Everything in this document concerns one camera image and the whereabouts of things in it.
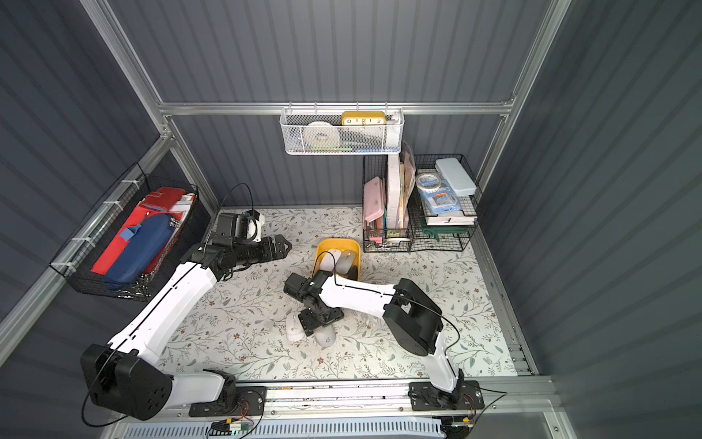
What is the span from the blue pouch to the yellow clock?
0.61m

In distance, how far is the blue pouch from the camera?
25.3 inches

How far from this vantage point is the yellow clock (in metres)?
0.88
